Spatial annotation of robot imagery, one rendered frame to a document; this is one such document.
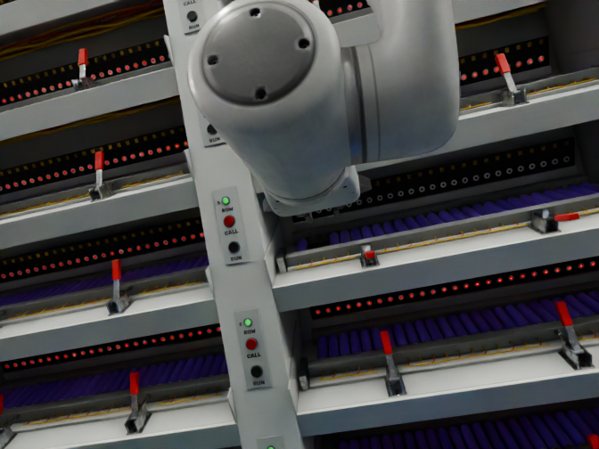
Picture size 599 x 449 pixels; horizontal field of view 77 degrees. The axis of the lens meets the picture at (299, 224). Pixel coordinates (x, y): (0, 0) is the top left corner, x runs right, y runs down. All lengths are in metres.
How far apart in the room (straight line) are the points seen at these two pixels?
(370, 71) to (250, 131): 0.08
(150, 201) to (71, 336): 0.27
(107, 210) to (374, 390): 0.53
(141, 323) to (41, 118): 0.41
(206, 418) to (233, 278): 0.24
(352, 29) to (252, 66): 0.48
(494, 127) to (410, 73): 0.43
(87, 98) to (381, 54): 0.62
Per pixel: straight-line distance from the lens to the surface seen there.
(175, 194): 0.66
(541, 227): 0.66
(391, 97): 0.23
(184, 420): 0.73
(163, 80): 0.72
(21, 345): 0.84
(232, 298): 0.62
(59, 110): 0.82
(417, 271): 0.60
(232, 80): 0.21
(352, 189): 0.38
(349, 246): 0.63
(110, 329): 0.73
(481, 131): 0.65
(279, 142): 0.21
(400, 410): 0.65
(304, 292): 0.60
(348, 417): 0.65
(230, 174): 0.62
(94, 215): 0.74
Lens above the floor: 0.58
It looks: 4 degrees up
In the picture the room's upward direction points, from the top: 11 degrees counter-clockwise
